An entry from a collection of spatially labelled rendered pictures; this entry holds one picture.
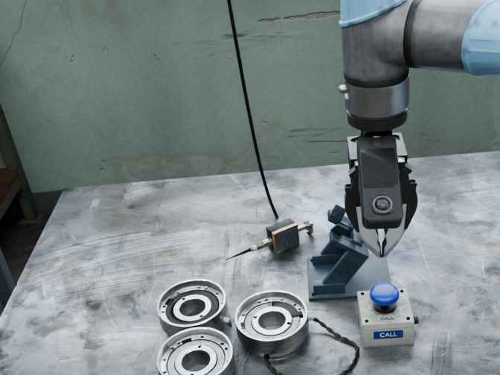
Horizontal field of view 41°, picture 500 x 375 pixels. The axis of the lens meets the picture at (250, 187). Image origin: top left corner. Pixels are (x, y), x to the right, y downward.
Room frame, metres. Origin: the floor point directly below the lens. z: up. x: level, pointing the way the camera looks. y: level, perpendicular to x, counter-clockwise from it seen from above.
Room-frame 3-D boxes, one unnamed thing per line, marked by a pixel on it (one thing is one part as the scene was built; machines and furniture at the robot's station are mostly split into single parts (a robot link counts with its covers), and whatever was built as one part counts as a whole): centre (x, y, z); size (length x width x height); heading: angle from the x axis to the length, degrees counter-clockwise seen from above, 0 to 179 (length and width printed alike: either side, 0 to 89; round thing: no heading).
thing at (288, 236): (0.93, -0.05, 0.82); 0.05 x 0.02 x 0.04; 113
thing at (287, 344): (0.73, 0.00, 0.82); 0.10 x 0.10 x 0.04
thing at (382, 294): (0.70, -0.16, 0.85); 0.04 x 0.04 x 0.05
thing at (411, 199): (0.71, -0.18, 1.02); 0.05 x 0.02 x 0.09; 82
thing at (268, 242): (0.93, -0.02, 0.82); 0.17 x 0.02 x 0.04; 113
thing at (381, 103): (0.73, -0.16, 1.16); 0.08 x 0.08 x 0.05
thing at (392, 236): (0.73, -0.18, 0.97); 0.06 x 0.03 x 0.09; 172
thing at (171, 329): (0.78, 0.11, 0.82); 0.10 x 0.10 x 0.04
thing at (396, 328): (0.70, -0.17, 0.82); 0.08 x 0.07 x 0.05; 84
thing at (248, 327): (0.73, 0.00, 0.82); 0.08 x 0.08 x 0.02
